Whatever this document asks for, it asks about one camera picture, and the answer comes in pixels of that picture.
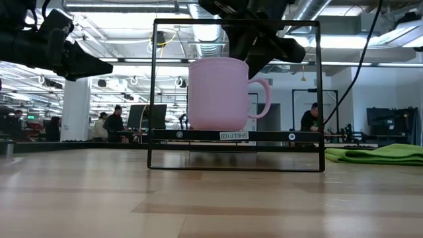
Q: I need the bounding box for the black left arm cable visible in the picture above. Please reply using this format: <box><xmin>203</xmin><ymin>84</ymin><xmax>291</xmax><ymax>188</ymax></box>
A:
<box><xmin>29</xmin><ymin>0</ymin><xmax>52</xmax><ymax>30</ymax></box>

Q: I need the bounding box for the black computer monitor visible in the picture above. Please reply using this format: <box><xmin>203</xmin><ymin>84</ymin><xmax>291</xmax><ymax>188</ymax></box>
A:
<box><xmin>127</xmin><ymin>104</ymin><xmax>168</xmax><ymax>130</ymax></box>

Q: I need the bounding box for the silver ceiling air duct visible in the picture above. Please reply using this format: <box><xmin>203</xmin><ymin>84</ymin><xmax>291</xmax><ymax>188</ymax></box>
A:
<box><xmin>277</xmin><ymin>0</ymin><xmax>333</xmax><ymax>38</ymax></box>

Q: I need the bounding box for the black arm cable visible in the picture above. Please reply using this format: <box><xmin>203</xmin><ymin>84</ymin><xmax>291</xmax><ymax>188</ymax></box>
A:
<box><xmin>323</xmin><ymin>0</ymin><xmax>384</xmax><ymax>127</ymax></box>
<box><xmin>29</xmin><ymin>0</ymin><xmax>52</xmax><ymax>30</ymax></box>

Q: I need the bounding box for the large black wall screen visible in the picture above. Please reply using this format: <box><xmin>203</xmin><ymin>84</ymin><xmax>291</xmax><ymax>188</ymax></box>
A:
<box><xmin>365</xmin><ymin>106</ymin><xmax>419</xmax><ymax>136</ymax></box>

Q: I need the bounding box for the black metal frame stand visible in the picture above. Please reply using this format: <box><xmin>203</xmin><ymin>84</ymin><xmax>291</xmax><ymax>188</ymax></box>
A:
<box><xmin>291</xmin><ymin>88</ymin><xmax>340</xmax><ymax>133</ymax></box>

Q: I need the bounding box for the person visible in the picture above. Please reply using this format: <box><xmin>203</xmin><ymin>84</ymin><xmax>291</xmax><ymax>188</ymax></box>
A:
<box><xmin>44</xmin><ymin>116</ymin><xmax>62</xmax><ymax>142</ymax></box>
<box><xmin>102</xmin><ymin>104</ymin><xmax>126</xmax><ymax>143</ymax></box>
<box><xmin>91</xmin><ymin>111</ymin><xmax>108</xmax><ymax>139</ymax></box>
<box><xmin>299</xmin><ymin>102</ymin><xmax>321</xmax><ymax>132</ymax></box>
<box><xmin>3</xmin><ymin>109</ymin><xmax>24</xmax><ymax>139</ymax></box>

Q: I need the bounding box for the grey door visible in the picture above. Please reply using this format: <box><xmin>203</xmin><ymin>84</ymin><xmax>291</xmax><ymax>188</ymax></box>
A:
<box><xmin>260</xmin><ymin>103</ymin><xmax>282</xmax><ymax>132</ymax></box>

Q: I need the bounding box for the black hanging ceiling camera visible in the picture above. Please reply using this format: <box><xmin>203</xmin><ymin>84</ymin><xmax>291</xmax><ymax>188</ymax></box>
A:
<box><xmin>154</xmin><ymin>30</ymin><xmax>167</xmax><ymax>48</ymax></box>

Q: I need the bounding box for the ribbed silver air duct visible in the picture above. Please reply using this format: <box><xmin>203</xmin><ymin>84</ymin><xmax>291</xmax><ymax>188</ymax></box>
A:
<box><xmin>188</xmin><ymin>3</ymin><xmax>229</xmax><ymax>60</ymax></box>

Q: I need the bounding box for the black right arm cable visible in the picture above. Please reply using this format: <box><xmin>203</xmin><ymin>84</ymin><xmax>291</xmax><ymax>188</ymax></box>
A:
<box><xmin>323</xmin><ymin>0</ymin><xmax>384</xmax><ymax>127</ymax></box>

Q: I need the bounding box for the green folded cloth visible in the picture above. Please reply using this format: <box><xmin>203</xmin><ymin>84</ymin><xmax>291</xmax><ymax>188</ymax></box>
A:
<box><xmin>325</xmin><ymin>143</ymin><xmax>423</xmax><ymax>167</ymax></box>

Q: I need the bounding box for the black frame wooden shelf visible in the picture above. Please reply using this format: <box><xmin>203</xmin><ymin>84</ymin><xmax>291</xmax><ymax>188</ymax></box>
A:
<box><xmin>147</xmin><ymin>19</ymin><xmax>327</xmax><ymax>173</ymax></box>

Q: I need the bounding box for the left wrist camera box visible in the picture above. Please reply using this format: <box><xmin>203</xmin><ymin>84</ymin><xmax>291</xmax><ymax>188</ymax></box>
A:
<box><xmin>39</xmin><ymin>9</ymin><xmax>74</xmax><ymax>36</ymax></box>

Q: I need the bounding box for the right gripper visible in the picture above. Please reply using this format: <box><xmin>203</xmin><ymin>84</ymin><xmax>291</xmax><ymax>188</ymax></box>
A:
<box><xmin>224</xmin><ymin>19</ymin><xmax>307</xmax><ymax>80</ymax></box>

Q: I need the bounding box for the large pink mug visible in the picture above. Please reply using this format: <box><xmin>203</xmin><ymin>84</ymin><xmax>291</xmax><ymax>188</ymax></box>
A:
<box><xmin>187</xmin><ymin>56</ymin><xmax>272</xmax><ymax>132</ymax></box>

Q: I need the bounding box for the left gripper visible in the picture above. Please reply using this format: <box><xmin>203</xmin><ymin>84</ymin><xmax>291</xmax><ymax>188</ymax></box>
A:
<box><xmin>46</xmin><ymin>28</ymin><xmax>114</xmax><ymax>82</ymax></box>

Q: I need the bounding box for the white round pillar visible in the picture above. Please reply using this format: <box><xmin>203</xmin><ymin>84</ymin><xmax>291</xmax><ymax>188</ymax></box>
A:
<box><xmin>60</xmin><ymin>65</ymin><xmax>92</xmax><ymax>142</ymax></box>

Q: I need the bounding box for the white shelf label sticker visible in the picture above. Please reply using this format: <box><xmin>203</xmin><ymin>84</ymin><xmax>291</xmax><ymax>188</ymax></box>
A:
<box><xmin>219</xmin><ymin>131</ymin><xmax>249</xmax><ymax>141</ymax></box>

